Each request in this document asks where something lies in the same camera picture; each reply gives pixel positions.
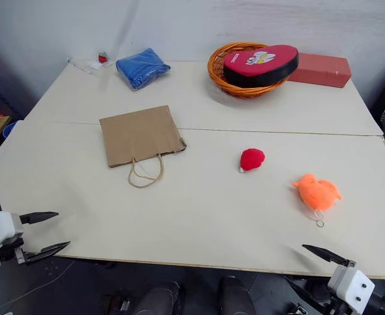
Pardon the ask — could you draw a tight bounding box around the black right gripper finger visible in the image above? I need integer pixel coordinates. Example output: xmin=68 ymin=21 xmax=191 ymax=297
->
xmin=302 ymin=243 xmax=353 ymax=268
xmin=284 ymin=276 xmax=331 ymax=312

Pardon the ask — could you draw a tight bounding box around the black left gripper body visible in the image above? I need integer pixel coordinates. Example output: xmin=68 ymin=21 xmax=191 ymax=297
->
xmin=0 ymin=238 xmax=28 ymax=264

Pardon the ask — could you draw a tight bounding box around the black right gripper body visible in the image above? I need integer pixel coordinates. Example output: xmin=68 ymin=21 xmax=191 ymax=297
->
xmin=322 ymin=294 xmax=348 ymax=315

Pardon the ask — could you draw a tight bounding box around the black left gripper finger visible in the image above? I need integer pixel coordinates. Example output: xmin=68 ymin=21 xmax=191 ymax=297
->
xmin=24 ymin=241 xmax=72 ymax=265
xmin=18 ymin=211 xmax=60 ymax=226

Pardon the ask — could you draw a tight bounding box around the clear plastic bag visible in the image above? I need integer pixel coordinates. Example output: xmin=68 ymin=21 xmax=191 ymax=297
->
xmin=66 ymin=56 xmax=117 ymax=77

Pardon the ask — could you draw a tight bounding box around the orange plush toy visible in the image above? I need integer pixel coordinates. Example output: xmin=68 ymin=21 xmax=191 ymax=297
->
xmin=293 ymin=173 xmax=343 ymax=228

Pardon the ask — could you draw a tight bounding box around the blue bucket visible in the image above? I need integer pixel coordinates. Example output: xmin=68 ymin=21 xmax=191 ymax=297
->
xmin=2 ymin=122 xmax=18 ymax=138

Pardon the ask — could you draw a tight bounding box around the red plush toy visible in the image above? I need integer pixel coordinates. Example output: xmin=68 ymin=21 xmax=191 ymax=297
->
xmin=238 ymin=148 xmax=266 ymax=174

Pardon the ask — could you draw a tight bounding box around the dark rounded shape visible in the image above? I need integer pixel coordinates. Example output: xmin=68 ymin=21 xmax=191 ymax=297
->
xmin=133 ymin=281 xmax=184 ymax=315

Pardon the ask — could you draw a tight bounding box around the blue folded cloth in wrap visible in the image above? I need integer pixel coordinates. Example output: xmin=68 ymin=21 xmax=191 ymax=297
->
xmin=115 ymin=47 xmax=172 ymax=92

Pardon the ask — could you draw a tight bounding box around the red rectangular box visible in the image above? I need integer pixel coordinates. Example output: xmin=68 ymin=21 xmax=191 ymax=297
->
xmin=285 ymin=52 xmax=352 ymax=89

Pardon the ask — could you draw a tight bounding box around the red heart-shaped box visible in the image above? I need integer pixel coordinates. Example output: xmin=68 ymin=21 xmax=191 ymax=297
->
xmin=223 ymin=44 xmax=300 ymax=89

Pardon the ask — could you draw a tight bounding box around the orange wicker basket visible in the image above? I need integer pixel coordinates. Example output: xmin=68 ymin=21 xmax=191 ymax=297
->
xmin=207 ymin=41 xmax=290 ymax=98

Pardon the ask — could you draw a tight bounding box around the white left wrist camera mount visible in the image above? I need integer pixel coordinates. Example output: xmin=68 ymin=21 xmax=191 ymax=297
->
xmin=0 ymin=211 xmax=25 ymax=268

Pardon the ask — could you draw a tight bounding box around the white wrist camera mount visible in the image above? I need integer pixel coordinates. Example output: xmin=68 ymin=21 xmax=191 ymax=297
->
xmin=0 ymin=211 xmax=25 ymax=268
xmin=328 ymin=264 xmax=375 ymax=310

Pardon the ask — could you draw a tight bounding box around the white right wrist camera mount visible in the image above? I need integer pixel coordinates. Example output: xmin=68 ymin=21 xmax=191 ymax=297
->
xmin=328 ymin=264 xmax=375 ymax=310

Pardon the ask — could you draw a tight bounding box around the brown paper bag with handles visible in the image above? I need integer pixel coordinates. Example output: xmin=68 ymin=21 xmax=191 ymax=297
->
xmin=98 ymin=104 xmax=188 ymax=189

